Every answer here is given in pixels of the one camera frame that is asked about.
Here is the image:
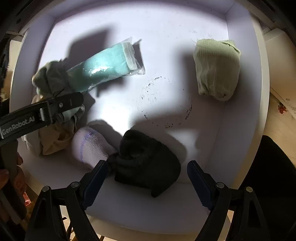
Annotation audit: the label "light green sock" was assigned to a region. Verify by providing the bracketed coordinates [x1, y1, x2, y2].
[193, 39, 241, 102]

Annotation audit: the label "grey green cloth bundle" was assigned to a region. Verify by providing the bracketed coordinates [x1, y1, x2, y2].
[31, 60, 86, 130]

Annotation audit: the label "beige cloth bundle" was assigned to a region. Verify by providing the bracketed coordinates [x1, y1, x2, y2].
[22, 108, 79, 156]

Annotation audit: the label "black sock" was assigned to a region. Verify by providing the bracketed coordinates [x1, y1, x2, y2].
[107, 130, 181, 198]

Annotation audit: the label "white sock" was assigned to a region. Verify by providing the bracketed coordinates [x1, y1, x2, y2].
[70, 126, 116, 170]

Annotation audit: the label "teal socks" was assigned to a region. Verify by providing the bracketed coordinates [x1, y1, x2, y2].
[67, 37, 145, 92]

